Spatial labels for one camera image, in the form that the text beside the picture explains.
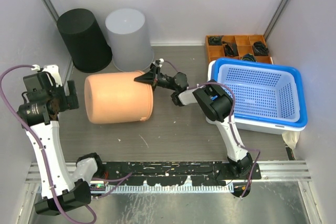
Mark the dark rolled item right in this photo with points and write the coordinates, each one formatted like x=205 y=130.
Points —
x=260 y=49

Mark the orange bucket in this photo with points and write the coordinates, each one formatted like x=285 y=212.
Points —
x=117 y=98

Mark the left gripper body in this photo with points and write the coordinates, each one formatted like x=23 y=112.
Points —
x=59 y=93

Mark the dark rolled item centre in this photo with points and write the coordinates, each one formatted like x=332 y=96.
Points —
x=230 y=49

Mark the white cable duct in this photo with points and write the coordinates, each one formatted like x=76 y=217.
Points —
x=175 y=189

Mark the black bucket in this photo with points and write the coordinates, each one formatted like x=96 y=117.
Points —
x=84 y=40

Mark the dark rolled item far left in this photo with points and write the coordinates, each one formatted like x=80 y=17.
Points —
x=215 y=40

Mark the beige cloth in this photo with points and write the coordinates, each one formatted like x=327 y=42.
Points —
x=291 y=138

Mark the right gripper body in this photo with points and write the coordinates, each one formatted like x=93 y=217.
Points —
x=165 y=81

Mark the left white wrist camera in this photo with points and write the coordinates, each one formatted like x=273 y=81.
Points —
x=52 y=72

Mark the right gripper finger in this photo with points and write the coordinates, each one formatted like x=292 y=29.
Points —
x=146 y=78
x=155 y=69

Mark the white plastic tub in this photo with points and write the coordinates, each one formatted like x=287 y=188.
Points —
x=252 y=127

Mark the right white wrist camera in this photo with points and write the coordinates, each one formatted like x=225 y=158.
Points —
x=159 y=62

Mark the grey bucket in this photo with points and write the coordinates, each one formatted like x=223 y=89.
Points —
x=129 y=39

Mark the dark rolled item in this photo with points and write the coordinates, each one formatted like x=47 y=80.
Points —
x=230 y=49
x=215 y=40
x=260 y=49

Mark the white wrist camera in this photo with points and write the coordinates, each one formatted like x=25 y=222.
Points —
x=159 y=62
x=52 y=72

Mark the blue perforated basket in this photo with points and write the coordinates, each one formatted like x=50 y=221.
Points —
x=262 y=93

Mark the black mounting rail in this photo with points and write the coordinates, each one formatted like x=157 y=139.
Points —
x=213 y=173

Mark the yellow blue rolled item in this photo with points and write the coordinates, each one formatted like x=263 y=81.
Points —
x=249 y=57

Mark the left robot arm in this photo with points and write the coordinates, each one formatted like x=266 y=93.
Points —
x=61 y=191

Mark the orange compartment organizer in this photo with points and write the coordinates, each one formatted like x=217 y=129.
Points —
x=244 y=46

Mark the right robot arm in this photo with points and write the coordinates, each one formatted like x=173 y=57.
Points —
x=216 y=104

